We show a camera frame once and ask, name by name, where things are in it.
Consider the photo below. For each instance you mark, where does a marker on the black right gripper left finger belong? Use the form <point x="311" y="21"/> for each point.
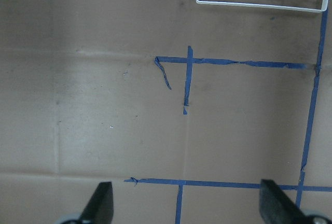
<point x="100" y="208"/>

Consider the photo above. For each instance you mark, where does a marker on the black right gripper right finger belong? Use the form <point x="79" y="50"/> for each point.
<point x="275" y="207"/>

